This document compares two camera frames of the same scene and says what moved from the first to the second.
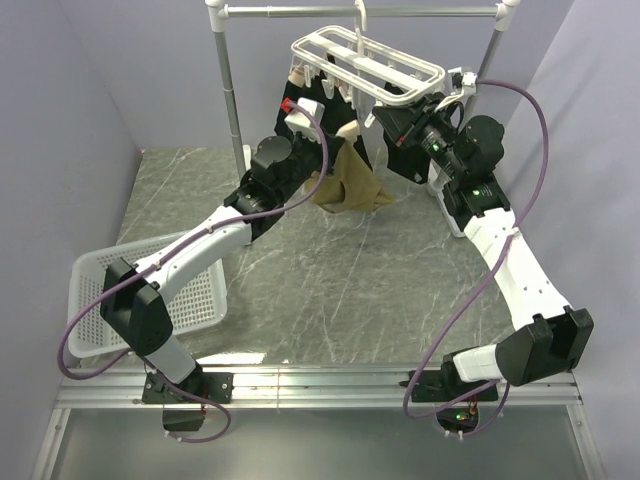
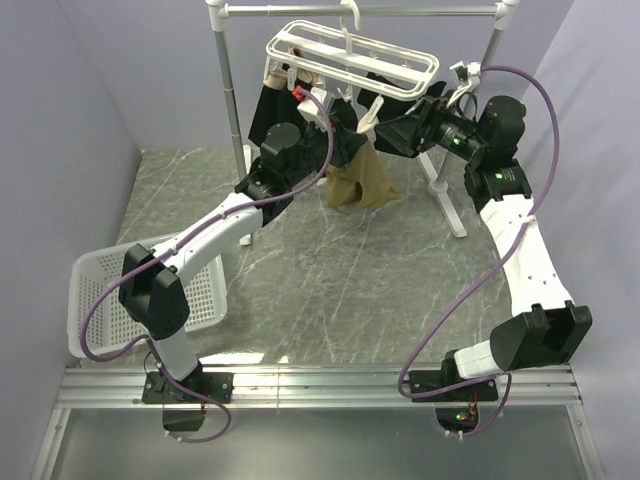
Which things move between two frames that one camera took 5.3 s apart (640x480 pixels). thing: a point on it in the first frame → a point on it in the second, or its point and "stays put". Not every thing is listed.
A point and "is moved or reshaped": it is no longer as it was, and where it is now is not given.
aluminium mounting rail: (305, 387) stays put
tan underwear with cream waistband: (350, 187) is moved or reshaped
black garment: (405, 161) → (392, 105)
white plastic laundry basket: (203, 305) stays put
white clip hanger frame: (361, 69) is moved or reshaped
